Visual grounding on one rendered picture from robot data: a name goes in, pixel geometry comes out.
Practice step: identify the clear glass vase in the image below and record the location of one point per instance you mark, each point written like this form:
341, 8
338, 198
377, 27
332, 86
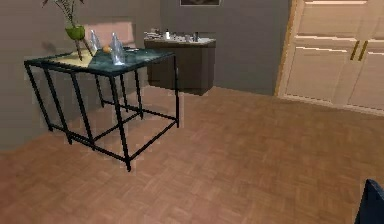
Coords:
94, 41
117, 50

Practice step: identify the dark blue chair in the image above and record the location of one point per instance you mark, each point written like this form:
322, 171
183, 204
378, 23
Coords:
371, 205

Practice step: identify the dark brown cabinet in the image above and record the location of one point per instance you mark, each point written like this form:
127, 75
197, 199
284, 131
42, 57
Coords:
186, 63

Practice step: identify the small dark bottle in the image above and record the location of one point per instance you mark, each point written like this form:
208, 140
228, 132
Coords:
195, 36

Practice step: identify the small white bottle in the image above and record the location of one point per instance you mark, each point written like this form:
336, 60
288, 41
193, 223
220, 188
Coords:
167, 34

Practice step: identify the small orange fruit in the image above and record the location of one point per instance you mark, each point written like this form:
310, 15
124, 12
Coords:
106, 49

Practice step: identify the yellow table mat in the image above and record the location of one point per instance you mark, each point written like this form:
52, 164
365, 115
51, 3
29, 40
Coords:
75, 59

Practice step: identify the green pot house plant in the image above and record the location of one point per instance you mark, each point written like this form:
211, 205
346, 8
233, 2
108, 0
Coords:
75, 32

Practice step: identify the cream double door wardrobe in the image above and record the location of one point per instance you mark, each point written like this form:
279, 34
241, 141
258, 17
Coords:
333, 56

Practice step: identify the black frame glass table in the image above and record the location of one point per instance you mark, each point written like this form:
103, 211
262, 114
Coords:
140, 58

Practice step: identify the framed wall picture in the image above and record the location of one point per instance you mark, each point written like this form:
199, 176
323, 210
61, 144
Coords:
200, 2

